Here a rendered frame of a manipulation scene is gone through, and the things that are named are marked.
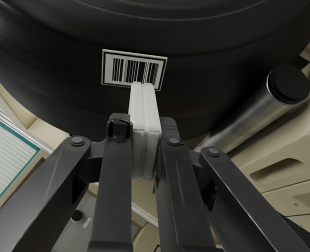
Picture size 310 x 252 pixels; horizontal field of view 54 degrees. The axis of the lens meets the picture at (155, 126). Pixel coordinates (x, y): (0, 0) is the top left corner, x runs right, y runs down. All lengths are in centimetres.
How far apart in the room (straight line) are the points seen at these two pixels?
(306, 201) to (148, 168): 63
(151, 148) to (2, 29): 24
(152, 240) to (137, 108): 74
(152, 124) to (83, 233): 80
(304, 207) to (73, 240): 60
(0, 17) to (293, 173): 37
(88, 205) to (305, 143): 71
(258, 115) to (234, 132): 7
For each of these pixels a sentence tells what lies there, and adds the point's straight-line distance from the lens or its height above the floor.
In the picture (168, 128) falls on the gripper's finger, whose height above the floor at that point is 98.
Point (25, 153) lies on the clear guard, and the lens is 97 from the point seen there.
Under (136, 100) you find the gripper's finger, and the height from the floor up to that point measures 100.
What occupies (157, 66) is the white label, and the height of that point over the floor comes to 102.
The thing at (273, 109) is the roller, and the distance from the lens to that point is 36.
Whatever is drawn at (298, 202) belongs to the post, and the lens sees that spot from 76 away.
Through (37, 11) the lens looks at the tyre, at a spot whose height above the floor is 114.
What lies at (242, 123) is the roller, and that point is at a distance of 40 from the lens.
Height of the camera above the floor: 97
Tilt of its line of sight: 4 degrees up
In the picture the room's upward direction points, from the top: 57 degrees counter-clockwise
